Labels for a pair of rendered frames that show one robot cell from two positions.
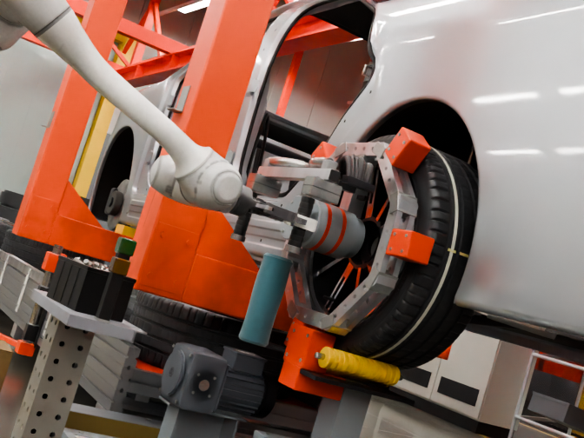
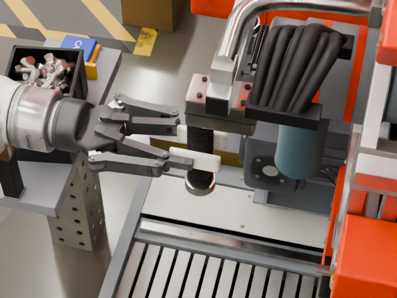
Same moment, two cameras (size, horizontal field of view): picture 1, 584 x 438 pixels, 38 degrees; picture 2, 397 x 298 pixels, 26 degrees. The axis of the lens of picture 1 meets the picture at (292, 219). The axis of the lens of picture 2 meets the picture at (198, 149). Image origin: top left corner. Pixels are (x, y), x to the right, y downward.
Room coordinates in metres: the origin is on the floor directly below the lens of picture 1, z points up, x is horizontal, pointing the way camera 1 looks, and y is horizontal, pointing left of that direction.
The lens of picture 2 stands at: (1.61, -0.52, 1.73)
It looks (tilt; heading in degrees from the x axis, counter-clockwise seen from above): 50 degrees down; 41
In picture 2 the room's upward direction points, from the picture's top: straight up
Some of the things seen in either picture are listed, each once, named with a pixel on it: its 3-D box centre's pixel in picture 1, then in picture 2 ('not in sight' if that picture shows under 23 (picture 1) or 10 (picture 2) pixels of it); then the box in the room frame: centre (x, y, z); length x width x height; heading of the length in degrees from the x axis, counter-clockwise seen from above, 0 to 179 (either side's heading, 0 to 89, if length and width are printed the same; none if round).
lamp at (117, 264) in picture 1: (119, 266); (1, 144); (2.10, 0.37, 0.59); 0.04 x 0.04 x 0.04; 28
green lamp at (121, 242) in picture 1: (125, 246); not in sight; (2.10, 0.37, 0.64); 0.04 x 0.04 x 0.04; 28
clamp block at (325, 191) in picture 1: (321, 189); (223, 104); (2.19, -0.05, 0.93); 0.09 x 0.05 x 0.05; 118
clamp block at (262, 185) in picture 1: (263, 185); not in sight; (2.49, 0.11, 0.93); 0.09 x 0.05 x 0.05; 118
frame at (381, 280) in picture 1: (342, 235); (387, 79); (2.44, -0.15, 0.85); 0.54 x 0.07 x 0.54; 28
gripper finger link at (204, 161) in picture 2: (304, 222); (195, 159); (2.16, -0.03, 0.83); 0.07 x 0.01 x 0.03; 117
